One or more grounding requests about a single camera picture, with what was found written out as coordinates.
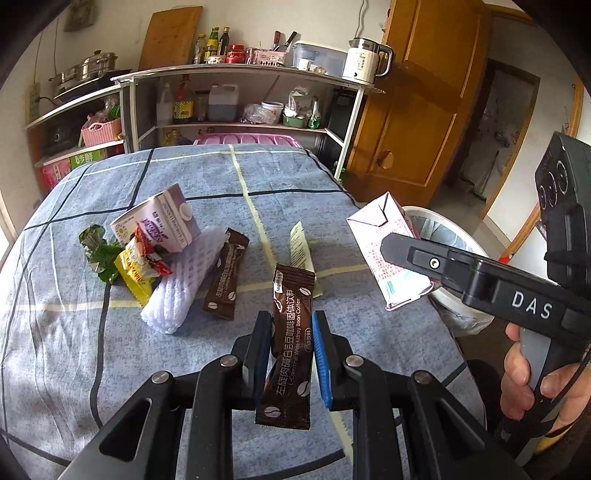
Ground brown coffee sachet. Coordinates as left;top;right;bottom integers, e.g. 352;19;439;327
203;227;250;321
255;264;317;430

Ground cream paper sachet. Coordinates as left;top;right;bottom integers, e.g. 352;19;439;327
289;220;315;278

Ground wooden door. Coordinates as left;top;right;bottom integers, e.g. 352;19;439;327
344;0;495;208

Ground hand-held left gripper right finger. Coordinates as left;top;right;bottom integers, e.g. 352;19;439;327
311;310;529;480

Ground white electric kettle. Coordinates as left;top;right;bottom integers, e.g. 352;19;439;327
342;37;394;85

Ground pink utensil holder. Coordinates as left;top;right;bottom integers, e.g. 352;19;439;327
245;47;286;66

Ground black kitchen appliance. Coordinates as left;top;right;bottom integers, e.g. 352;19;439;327
44;122;79;155

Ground tall white shelf unit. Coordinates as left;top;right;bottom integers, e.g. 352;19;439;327
113;65;386;178

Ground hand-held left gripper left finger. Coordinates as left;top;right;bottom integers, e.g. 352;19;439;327
58;310;274;480

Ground green foil wrapper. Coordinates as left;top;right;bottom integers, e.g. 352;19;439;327
78;224;123;284

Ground pink woven basket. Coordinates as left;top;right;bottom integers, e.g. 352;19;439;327
81;117;123;147

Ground clear plastic storage box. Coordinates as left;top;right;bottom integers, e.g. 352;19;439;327
291;41;348;77

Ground person's right hand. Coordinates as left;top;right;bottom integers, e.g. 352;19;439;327
500;322;591;433

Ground pink white milk carton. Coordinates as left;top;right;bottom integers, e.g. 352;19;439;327
346;191;433;313

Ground low white shelf unit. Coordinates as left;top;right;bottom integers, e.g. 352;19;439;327
25;83;127;167

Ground red cardboard box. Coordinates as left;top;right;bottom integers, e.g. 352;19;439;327
39;161;72;193

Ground black induction cooker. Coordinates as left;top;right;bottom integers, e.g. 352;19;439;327
53;74;134;100

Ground white food bag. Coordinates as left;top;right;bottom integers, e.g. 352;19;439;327
284;88;315;118

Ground steel steamer pot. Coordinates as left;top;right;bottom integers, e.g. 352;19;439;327
48;51;118;88

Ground white round trash bin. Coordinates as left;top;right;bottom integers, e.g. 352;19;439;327
402;205;513;344

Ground crumpled clear plastic bag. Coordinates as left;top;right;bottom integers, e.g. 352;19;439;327
240;102;266;124

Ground white plastic bottle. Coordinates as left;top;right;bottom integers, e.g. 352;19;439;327
156;83;174;126

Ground wooden cutting board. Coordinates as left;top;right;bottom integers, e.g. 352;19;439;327
139;6;204;72

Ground red label sauce bottle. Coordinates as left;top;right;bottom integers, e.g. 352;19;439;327
173;74;195;124

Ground white power strip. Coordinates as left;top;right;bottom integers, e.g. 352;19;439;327
28;82;42;125

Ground dark liquid plastic jug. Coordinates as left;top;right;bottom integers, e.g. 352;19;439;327
208;83;240;123

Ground pink lid storage box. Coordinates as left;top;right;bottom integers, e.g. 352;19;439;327
193;133;304;151

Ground hanging green cloth bag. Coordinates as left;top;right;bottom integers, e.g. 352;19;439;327
62;0;95;33

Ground white foam fruit net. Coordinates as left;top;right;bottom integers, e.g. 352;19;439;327
141;224;230;335

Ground green cardboard box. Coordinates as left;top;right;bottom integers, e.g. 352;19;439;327
69;148;126;170

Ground purple white milk carton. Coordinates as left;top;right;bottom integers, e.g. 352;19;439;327
110;183;203;256

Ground black tall panel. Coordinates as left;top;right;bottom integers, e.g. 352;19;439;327
318;87;360;174

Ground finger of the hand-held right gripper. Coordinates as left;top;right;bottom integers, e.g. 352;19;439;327
381;232;481;302

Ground yellow red snack packet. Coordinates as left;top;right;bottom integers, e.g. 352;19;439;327
113;225;175;308

